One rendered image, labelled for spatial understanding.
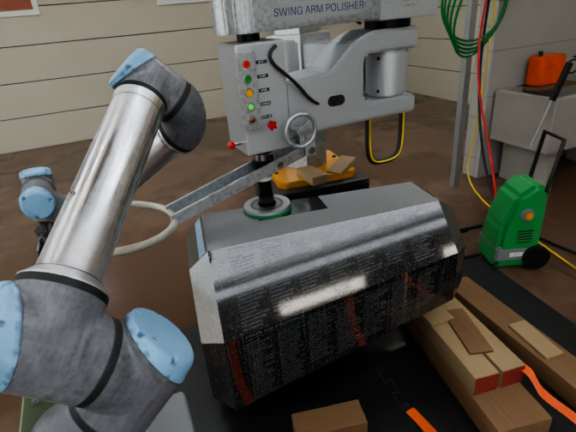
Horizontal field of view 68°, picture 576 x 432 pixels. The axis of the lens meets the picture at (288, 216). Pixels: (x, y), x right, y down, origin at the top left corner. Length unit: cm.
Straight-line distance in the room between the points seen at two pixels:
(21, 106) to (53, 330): 717
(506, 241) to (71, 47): 655
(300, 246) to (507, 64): 327
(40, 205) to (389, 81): 146
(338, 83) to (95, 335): 142
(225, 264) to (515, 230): 203
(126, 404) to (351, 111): 148
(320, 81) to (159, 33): 604
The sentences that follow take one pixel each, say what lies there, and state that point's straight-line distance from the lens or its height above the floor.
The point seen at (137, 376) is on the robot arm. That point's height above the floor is 117.
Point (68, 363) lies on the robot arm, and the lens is 74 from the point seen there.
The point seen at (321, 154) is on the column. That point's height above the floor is 85.
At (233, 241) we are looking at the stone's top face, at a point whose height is 87.
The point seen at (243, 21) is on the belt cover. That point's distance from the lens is 166.
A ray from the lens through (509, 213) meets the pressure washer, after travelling 306.
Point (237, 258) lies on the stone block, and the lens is 168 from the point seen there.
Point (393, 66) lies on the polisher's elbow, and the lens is 203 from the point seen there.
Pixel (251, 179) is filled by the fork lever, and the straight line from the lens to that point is 181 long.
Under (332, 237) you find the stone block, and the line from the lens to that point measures 177.
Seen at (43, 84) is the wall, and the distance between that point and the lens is 773.
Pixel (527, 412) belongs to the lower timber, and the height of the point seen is 14.
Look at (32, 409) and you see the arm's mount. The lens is 99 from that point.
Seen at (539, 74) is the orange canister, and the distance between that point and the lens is 462.
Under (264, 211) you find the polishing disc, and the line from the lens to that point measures 187.
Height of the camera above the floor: 169
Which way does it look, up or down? 26 degrees down
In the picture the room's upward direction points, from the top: 5 degrees counter-clockwise
